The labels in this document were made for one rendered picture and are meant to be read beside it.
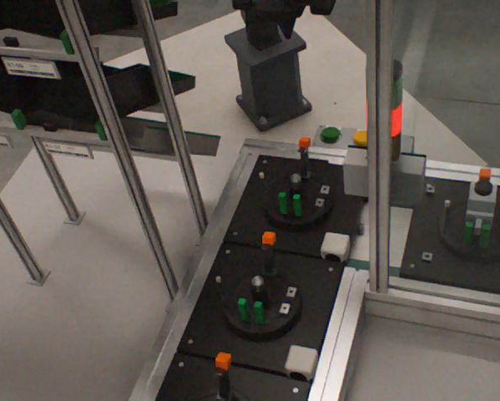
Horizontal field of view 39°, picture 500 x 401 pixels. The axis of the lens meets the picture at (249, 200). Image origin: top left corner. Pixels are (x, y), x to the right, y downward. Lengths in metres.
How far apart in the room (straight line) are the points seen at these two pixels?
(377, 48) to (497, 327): 0.59
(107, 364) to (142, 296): 0.16
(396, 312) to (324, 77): 0.77
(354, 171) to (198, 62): 0.98
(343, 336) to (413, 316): 0.15
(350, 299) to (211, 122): 0.69
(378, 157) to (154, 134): 0.44
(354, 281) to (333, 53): 0.83
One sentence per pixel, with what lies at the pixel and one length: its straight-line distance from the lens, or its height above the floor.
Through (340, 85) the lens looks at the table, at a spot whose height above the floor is 0.86.
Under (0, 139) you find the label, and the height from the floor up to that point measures 1.28.
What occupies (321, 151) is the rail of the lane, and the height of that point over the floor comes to 0.96.
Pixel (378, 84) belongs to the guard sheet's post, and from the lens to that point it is 0.95.
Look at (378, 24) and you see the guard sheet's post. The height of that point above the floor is 1.51.
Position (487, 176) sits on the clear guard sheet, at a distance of 1.04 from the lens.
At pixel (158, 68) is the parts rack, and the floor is 1.32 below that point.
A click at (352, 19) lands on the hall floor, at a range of 3.62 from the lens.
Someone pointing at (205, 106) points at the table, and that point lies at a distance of 1.84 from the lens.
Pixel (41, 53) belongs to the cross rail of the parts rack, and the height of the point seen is 1.47.
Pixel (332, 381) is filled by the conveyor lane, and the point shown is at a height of 0.96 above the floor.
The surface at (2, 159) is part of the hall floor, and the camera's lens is 3.31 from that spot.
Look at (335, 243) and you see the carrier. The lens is 1.31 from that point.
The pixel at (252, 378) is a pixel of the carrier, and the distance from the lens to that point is 1.19.
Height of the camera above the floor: 2.01
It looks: 47 degrees down
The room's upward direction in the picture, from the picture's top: 11 degrees counter-clockwise
